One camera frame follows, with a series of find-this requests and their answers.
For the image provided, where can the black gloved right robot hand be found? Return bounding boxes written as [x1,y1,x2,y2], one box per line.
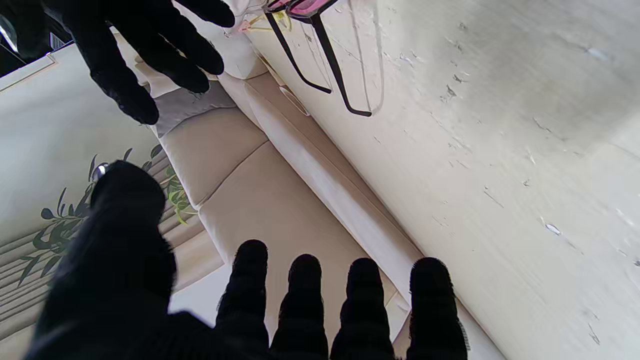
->
[0,0,236,126]

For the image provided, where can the beige sofa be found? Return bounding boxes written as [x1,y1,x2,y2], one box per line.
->
[114,30,503,360]

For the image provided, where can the black glasses with pink lenses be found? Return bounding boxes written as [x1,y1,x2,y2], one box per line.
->
[263,0,374,118]

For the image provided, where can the beige pleated curtain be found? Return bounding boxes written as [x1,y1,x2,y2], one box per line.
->
[0,150,226,360]

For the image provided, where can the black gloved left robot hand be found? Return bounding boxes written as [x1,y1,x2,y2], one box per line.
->
[25,160,469,360]

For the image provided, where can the grey cushion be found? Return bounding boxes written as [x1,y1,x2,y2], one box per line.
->
[152,82,237,139]

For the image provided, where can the tall green leafy plant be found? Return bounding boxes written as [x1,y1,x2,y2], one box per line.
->
[17,145,199,287]

